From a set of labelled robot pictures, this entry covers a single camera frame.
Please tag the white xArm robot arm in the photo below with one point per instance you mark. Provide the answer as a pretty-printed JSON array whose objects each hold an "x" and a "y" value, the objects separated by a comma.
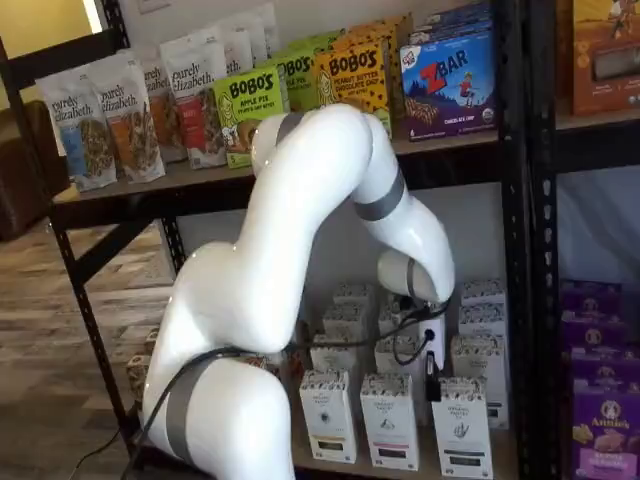
[{"x": 280, "y": 225}]

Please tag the black metal shelf rack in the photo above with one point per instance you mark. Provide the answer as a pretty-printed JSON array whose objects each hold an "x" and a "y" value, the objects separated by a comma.
[
  {"x": 512, "y": 200},
  {"x": 545, "y": 200}
]

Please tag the pale blue backing sheet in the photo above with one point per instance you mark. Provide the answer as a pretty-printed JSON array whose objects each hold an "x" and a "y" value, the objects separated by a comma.
[{"x": 600, "y": 225}]

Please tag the red label granola bag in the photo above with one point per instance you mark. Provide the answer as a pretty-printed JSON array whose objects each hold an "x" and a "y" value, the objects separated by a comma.
[{"x": 192, "y": 100}]

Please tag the white box pink strip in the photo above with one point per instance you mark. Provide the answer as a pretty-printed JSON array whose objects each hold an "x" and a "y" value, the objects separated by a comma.
[
  {"x": 387, "y": 425},
  {"x": 387, "y": 357},
  {"x": 387, "y": 325}
]

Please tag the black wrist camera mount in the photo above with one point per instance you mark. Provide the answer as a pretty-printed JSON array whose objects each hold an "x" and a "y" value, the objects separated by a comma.
[{"x": 407, "y": 305}]

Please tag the purple Annie's box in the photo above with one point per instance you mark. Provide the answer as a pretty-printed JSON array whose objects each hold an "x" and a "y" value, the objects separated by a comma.
[
  {"x": 605, "y": 370},
  {"x": 595, "y": 332},
  {"x": 590, "y": 297},
  {"x": 607, "y": 435}
]

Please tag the white box yellow strip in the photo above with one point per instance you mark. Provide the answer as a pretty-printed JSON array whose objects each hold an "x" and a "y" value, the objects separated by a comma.
[
  {"x": 345, "y": 322},
  {"x": 327, "y": 415},
  {"x": 332, "y": 357},
  {"x": 355, "y": 294}
]

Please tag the white granola bag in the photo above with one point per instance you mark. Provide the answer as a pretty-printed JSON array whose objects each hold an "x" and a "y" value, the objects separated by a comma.
[
  {"x": 265, "y": 35},
  {"x": 237, "y": 47}
]

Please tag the yellow Bobo's peanut butter box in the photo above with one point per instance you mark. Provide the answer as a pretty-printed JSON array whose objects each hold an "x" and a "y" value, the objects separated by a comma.
[
  {"x": 350, "y": 80},
  {"x": 401, "y": 75}
]

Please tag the white box green strip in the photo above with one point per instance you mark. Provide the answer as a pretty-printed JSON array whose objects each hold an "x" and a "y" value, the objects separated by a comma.
[
  {"x": 462, "y": 430},
  {"x": 482, "y": 320},
  {"x": 480, "y": 357},
  {"x": 482, "y": 292}
]

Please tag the green Bobo's apple pie box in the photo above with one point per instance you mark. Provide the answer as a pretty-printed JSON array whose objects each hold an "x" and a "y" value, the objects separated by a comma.
[
  {"x": 300, "y": 80},
  {"x": 247, "y": 115}
]

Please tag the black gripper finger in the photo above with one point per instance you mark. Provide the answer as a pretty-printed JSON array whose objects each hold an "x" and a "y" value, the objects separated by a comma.
[{"x": 433, "y": 387}]

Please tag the blue ZBar box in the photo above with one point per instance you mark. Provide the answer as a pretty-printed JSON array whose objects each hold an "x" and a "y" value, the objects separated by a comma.
[
  {"x": 450, "y": 25},
  {"x": 445, "y": 85}
]

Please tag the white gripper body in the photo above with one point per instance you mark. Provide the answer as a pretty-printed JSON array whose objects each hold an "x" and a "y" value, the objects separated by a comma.
[{"x": 437, "y": 350}]

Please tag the blue label granola bag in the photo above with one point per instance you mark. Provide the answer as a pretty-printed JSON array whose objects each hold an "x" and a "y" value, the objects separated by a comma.
[{"x": 75, "y": 135}]

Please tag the green cereal box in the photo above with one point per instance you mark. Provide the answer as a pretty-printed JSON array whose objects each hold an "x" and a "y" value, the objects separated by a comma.
[
  {"x": 136, "y": 377},
  {"x": 152, "y": 340}
]

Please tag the orange label granola bag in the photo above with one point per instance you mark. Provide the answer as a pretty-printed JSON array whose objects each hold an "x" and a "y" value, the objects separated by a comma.
[
  {"x": 132, "y": 125},
  {"x": 167, "y": 115}
]

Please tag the brown leather sofa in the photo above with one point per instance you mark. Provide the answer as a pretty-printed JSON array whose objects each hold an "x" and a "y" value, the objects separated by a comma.
[{"x": 25, "y": 175}]

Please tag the orange snack box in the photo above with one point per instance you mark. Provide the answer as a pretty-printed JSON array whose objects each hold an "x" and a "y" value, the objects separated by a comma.
[{"x": 605, "y": 55}]

